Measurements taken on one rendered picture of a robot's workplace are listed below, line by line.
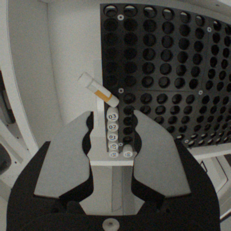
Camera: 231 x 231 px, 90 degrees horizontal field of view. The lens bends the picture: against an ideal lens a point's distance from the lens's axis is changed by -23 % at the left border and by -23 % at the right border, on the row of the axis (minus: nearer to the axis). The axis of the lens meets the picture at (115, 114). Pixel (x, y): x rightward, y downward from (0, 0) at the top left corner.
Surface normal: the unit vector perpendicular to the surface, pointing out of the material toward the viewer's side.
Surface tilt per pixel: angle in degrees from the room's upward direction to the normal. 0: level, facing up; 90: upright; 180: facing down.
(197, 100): 0
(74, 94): 0
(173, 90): 0
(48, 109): 90
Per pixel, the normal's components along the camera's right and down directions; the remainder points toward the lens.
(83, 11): 0.00, 0.52
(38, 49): 1.00, -0.01
